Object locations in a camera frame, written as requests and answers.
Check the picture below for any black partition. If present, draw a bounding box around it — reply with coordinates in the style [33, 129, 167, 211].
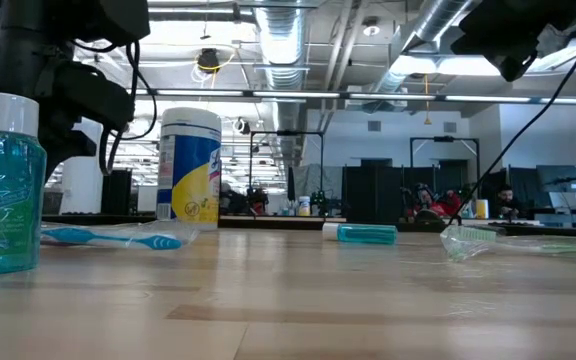
[341, 158, 469, 225]

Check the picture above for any black aluminium frame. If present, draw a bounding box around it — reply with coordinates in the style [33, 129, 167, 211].
[41, 212, 576, 236]

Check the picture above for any blue white toothbrush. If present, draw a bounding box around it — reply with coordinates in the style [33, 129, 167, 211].
[41, 219, 201, 252]

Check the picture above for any black station frame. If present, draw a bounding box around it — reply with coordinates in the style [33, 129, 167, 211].
[409, 135, 482, 201]
[248, 129, 326, 201]

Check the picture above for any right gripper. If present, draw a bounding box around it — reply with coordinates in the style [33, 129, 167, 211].
[449, 0, 539, 84]

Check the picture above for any person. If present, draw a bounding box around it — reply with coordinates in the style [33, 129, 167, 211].
[219, 180, 243, 216]
[409, 181, 465, 222]
[490, 183, 525, 220]

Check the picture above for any green white toothbrush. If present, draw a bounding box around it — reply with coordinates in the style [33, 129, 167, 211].
[439, 224, 576, 263]

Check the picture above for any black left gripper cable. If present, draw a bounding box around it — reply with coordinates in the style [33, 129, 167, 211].
[70, 39, 158, 177]

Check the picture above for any computer monitor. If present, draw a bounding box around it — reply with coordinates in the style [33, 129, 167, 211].
[535, 164, 576, 209]

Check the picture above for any black ceiling cable reel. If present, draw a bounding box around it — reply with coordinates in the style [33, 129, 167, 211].
[196, 47, 222, 75]

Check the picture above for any black cabinet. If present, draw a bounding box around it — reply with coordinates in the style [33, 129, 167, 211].
[100, 167, 134, 216]

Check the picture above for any silver ventilation duct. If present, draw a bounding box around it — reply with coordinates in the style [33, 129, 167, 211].
[365, 0, 475, 112]
[253, 0, 315, 166]

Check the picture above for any round ceiling sensor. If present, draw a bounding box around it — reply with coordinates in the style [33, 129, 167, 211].
[361, 17, 382, 38]

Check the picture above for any teal mouthwash bottle white cap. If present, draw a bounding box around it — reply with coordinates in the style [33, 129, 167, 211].
[321, 221, 399, 247]
[0, 92, 48, 277]

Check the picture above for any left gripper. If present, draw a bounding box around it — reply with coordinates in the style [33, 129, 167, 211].
[42, 62, 135, 182]

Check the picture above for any yellow hanging cord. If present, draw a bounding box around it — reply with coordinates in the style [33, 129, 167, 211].
[421, 73, 433, 126]

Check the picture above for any long ceiling light strip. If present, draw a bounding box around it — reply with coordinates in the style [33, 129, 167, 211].
[130, 87, 576, 105]

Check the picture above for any Lysol wipes canister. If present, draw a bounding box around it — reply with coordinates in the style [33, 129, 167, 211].
[156, 106, 223, 233]

